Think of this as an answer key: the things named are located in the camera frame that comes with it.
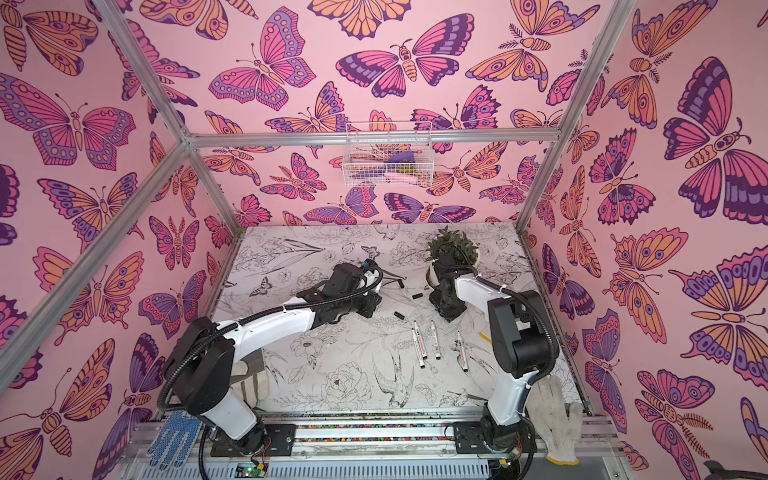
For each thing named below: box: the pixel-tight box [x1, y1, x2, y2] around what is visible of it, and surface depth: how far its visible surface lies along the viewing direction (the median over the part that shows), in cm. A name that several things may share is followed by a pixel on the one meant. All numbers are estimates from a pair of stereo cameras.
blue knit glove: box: [146, 410, 203, 471], surface depth 75 cm
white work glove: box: [526, 374, 584, 466], surface depth 76 cm
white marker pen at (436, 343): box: [431, 319, 441, 360], surface depth 91 cm
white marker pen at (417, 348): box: [411, 327, 425, 369], surface depth 89 cm
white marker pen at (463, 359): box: [457, 330, 469, 372], surface depth 87 cm
